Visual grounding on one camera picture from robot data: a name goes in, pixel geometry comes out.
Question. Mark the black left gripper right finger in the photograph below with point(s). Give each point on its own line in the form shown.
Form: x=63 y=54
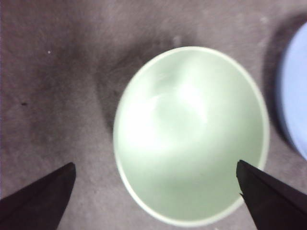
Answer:
x=271 y=203

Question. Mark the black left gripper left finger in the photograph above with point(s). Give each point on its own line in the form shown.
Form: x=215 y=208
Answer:
x=40 y=206

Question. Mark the green ribbed bowl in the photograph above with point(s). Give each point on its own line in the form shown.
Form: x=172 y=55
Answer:
x=187 y=134

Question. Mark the blue round plate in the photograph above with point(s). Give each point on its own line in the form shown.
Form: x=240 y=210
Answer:
x=296 y=95

